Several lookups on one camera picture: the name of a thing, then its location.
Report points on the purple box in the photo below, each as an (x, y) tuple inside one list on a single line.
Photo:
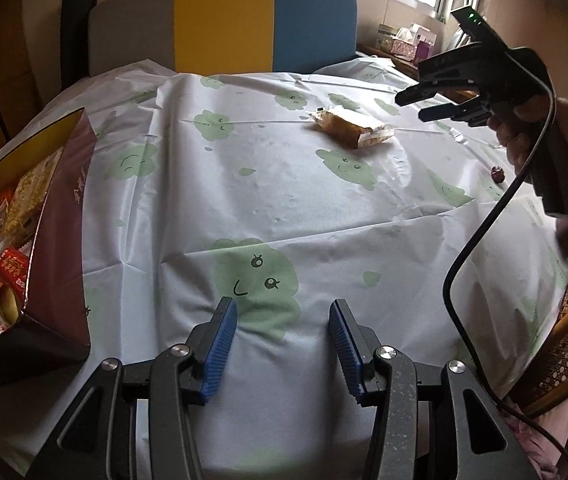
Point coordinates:
[(424, 52)]

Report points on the grey yellow blue sofa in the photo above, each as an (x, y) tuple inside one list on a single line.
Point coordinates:
[(224, 20)]

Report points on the maroon tin box gold inside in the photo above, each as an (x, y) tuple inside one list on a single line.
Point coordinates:
[(59, 260)]

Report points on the green white tissue box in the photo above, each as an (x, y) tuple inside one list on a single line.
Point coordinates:
[(386, 35)]

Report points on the brown dried date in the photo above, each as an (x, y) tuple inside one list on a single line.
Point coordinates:
[(497, 174)]

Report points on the small white box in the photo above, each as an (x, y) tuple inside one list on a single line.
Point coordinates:
[(423, 34)]

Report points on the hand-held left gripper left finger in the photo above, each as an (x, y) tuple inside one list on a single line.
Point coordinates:
[(219, 350)]

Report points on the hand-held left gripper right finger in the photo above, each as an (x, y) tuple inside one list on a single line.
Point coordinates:
[(344, 350)]

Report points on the black rolled mat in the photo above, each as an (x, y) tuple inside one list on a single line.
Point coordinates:
[(76, 35)]

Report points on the sparkly tissue box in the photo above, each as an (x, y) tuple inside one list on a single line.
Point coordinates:
[(404, 46)]

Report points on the brown cake clear packet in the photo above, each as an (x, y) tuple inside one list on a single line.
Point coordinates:
[(354, 127)]

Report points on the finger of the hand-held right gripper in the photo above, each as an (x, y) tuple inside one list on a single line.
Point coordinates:
[(429, 92), (454, 111)]

